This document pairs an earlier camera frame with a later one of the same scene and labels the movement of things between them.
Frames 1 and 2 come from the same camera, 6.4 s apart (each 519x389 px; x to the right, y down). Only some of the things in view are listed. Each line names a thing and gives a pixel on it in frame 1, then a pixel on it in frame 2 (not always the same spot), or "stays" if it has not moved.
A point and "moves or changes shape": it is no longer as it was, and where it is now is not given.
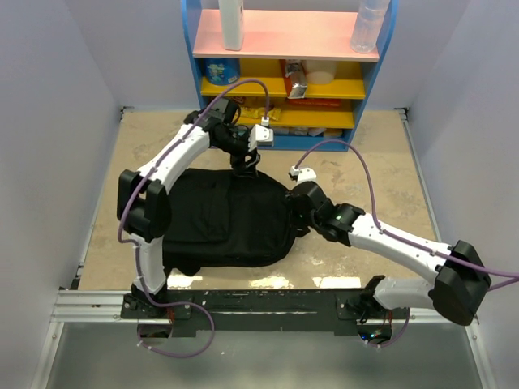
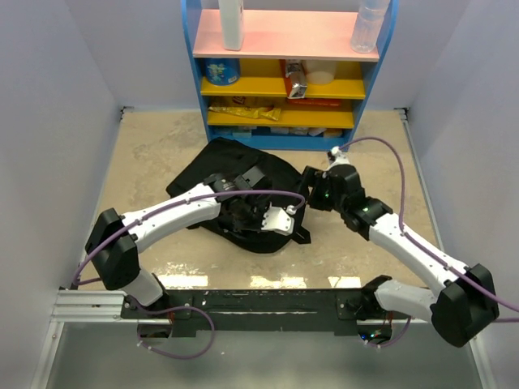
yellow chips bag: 257,113 stays
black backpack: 220,219 moves or changes shape
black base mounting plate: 345,312 stays
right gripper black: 297,223 to 315,179
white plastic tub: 320,72 stays
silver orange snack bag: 295,79 stays
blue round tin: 222,70 stays
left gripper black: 238,164 to 257,225
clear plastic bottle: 367,25 stays
